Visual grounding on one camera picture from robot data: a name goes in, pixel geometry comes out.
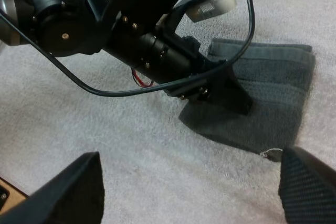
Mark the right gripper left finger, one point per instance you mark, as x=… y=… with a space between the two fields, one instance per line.
x=68 y=195

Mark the grey-green towel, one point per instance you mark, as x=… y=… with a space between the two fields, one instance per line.
x=273 y=95

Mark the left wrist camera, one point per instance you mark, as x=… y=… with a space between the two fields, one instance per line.
x=212 y=5

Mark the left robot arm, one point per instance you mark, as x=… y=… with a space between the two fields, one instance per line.
x=65 y=16

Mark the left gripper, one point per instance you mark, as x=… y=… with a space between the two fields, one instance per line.
x=162 y=53

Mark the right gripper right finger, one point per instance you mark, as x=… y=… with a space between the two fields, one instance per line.
x=309 y=190

